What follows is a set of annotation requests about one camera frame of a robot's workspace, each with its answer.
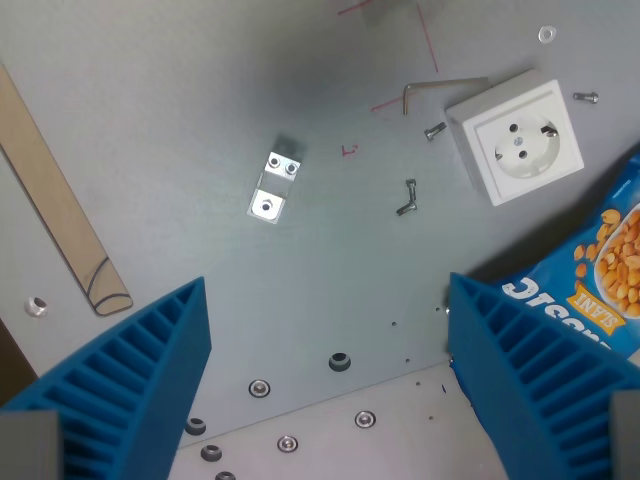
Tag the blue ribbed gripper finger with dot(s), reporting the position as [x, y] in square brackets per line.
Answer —
[530, 380]
[125, 380]

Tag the dark socket head bolt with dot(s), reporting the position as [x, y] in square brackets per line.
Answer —
[211, 453]
[195, 426]
[225, 475]

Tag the silver threaded insert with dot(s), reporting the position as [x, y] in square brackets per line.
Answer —
[36, 306]

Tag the blue peanut snack bag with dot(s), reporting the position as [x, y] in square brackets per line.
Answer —
[600, 280]

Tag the silver button head bolt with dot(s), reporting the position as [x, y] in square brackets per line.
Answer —
[365, 419]
[259, 388]
[287, 443]

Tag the wooden flat stick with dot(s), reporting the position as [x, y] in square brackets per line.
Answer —
[50, 200]

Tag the metal allen key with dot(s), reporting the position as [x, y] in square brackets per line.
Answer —
[430, 86]

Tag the white electrical wall socket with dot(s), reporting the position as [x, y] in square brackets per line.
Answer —
[520, 140]

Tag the aluminium angle bracket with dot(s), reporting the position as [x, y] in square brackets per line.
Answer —
[276, 180]

